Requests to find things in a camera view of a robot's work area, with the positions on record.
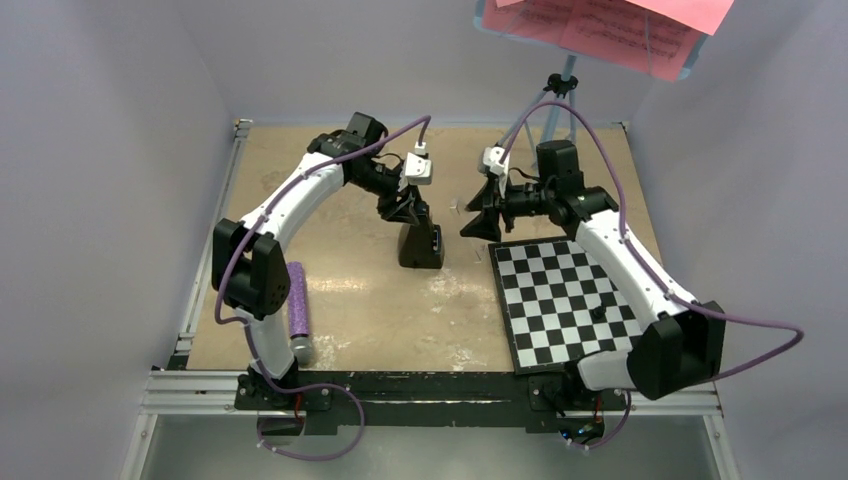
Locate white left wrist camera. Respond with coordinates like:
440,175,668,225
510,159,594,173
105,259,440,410
398,141,433,191

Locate black chess pawn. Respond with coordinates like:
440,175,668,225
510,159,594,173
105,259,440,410
590,305,606,320

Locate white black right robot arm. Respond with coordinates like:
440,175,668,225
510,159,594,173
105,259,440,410
460,140,725,407

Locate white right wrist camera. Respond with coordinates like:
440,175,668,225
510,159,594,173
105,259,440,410
480,146,510,196

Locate pink sheet music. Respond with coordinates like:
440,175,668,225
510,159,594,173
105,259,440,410
475,0,733,82

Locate black white chessboard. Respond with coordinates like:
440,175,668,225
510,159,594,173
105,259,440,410
488,237,642,375

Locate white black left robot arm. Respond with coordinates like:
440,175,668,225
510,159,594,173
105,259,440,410
212,112,431,409

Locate light blue music stand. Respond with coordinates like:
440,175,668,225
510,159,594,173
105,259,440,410
474,1,708,107

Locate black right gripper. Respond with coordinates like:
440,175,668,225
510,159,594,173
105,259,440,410
461,173,555,241

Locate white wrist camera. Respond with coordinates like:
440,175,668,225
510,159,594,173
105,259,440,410
398,141,433,191
480,146,510,196

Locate black metronome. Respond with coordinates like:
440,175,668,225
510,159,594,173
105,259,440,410
398,202,445,270

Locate black base frame rail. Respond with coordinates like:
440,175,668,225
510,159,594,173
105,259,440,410
234,371,625,435

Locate purple glitter microphone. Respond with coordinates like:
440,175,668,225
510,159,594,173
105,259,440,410
287,262,315,366

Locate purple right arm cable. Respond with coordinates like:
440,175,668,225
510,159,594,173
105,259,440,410
498,99,806,452

